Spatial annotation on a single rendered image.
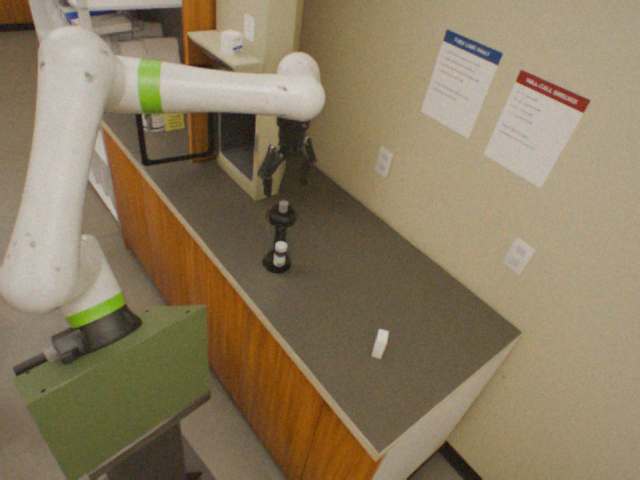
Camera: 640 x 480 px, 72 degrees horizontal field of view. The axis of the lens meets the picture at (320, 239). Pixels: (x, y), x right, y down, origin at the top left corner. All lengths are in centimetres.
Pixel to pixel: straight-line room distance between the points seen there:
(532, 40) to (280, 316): 107
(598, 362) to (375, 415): 73
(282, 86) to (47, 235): 56
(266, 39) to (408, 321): 102
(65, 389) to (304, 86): 76
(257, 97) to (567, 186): 90
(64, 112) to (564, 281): 138
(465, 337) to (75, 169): 121
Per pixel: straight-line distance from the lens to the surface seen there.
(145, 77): 106
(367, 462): 139
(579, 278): 153
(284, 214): 141
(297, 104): 104
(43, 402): 95
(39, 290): 93
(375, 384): 134
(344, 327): 144
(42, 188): 92
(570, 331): 163
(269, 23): 155
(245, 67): 155
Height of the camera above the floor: 205
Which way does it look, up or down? 40 degrees down
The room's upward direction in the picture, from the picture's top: 11 degrees clockwise
